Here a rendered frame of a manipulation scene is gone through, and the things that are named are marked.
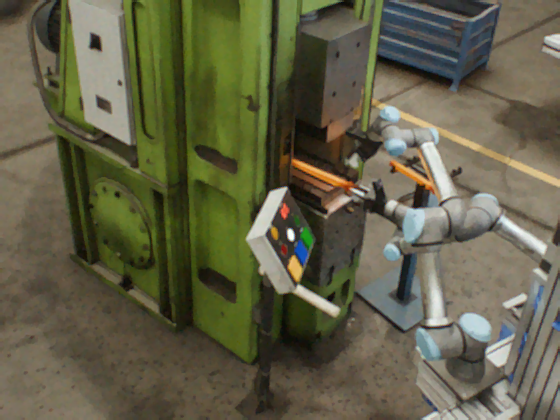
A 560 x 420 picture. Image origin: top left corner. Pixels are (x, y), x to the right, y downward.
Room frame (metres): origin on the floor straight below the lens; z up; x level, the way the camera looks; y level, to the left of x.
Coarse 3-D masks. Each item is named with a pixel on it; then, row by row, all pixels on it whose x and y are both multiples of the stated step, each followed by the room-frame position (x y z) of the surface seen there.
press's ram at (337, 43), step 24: (312, 24) 2.66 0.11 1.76; (336, 24) 2.69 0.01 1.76; (360, 24) 2.71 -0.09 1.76; (312, 48) 2.54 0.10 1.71; (336, 48) 2.55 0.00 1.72; (360, 48) 2.70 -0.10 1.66; (312, 72) 2.53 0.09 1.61; (336, 72) 2.56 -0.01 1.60; (360, 72) 2.72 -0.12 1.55; (312, 96) 2.53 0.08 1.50; (336, 96) 2.57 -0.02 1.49; (360, 96) 2.74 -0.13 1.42; (312, 120) 2.52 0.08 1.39
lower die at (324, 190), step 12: (300, 168) 2.74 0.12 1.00; (324, 168) 2.77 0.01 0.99; (300, 180) 2.66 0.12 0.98; (312, 180) 2.66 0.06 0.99; (324, 180) 2.65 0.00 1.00; (300, 192) 2.61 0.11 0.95; (312, 192) 2.57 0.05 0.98; (324, 192) 2.58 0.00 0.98; (336, 192) 2.64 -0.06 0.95; (324, 204) 2.56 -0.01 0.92
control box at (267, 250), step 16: (272, 192) 2.27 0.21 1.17; (288, 192) 2.26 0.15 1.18; (272, 208) 2.12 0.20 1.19; (288, 208) 2.19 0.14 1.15; (256, 224) 2.04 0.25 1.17; (272, 224) 2.03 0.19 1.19; (288, 224) 2.13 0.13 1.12; (304, 224) 2.23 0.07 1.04; (256, 240) 1.94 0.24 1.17; (272, 240) 1.97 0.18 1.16; (288, 240) 2.06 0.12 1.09; (256, 256) 1.94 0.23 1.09; (272, 256) 1.93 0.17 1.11; (288, 256) 2.00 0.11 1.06; (272, 272) 1.93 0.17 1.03; (288, 272) 1.94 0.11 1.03; (288, 288) 1.92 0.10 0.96
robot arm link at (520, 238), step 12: (468, 204) 2.34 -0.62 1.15; (480, 204) 2.27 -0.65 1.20; (492, 204) 2.30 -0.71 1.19; (492, 216) 2.25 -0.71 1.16; (504, 216) 2.27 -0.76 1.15; (492, 228) 2.23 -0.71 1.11; (504, 228) 2.23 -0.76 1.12; (516, 228) 2.24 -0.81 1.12; (516, 240) 2.21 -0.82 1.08; (528, 240) 2.21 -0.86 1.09; (540, 240) 2.22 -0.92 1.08; (528, 252) 2.19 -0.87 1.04; (540, 252) 2.18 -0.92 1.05
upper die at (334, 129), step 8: (352, 112) 2.69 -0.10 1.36; (296, 120) 2.63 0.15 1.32; (336, 120) 2.59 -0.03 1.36; (344, 120) 2.64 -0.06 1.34; (352, 120) 2.70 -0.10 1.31; (296, 128) 2.63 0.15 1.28; (304, 128) 2.61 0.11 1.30; (312, 128) 2.58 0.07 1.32; (320, 128) 2.56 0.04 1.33; (328, 128) 2.54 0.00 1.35; (336, 128) 2.59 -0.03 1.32; (344, 128) 2.65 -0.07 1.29; (312, 136) 2.58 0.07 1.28; (320, 136) 2.56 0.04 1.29; (328, 136) 2.55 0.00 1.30; (336, 136) 2.60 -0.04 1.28
